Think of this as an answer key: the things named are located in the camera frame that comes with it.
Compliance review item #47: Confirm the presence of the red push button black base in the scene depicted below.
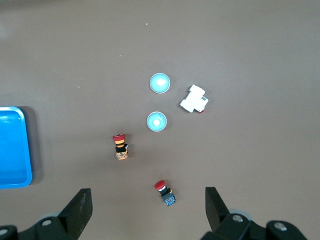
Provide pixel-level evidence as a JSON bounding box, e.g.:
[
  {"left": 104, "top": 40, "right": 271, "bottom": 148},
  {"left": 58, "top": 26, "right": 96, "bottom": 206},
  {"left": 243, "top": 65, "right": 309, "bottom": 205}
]
[{"left": 153, "top": 179, "right": 177, "bottom": 208}]

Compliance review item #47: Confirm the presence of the light blue desk bell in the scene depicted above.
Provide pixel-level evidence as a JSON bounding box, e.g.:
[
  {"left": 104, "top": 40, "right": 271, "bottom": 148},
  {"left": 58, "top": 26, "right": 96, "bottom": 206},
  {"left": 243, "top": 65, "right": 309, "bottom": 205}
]
[
  {"left": 149, "top": 72, "right": 171, "bottom": 95},
  {"left": 146, "top": 111, "right": 168, "bottom": 133}
]

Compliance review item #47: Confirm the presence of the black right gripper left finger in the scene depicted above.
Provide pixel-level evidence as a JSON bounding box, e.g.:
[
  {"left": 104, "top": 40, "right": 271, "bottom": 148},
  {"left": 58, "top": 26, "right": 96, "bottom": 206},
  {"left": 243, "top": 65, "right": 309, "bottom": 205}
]
[{"left": 0, "top": 187, "right": 94, "bottom": 240}]

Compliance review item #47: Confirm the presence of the blue plastic tray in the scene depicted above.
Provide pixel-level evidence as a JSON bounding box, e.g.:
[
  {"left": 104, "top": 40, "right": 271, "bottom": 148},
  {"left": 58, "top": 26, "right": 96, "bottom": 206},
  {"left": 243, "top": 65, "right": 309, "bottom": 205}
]
[{"left": 0, "top": 106, "right": 33, "bottom": 190}]

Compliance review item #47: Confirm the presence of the red yellow emergency stop button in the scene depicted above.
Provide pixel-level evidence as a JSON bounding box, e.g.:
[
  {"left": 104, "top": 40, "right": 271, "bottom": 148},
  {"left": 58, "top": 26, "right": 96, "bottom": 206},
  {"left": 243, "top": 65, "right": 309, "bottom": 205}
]
[{"left": 112, "top": 133, "right": 130, "bottom": 162}]

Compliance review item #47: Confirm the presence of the white circuit breaker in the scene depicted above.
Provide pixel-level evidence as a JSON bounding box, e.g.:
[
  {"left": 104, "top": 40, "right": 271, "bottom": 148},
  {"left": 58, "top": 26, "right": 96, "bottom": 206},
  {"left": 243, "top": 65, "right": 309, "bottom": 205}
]
[{"left": 178, "top": 84, "right": 210, "bottom": 114}]

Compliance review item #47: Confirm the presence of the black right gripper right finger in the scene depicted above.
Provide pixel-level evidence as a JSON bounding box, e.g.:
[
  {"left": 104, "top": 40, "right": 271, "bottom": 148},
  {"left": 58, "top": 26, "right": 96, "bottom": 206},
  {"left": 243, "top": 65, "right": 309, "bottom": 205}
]
[{"left": 199, "top": 186, "right": 309, "bottom": 240}]

